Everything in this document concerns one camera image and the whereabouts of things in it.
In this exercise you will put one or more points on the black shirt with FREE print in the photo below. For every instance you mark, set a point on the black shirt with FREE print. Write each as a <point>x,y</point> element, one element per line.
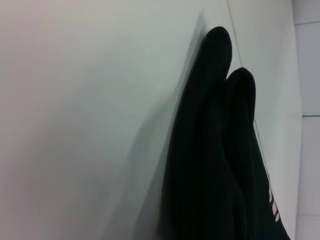
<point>215,162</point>

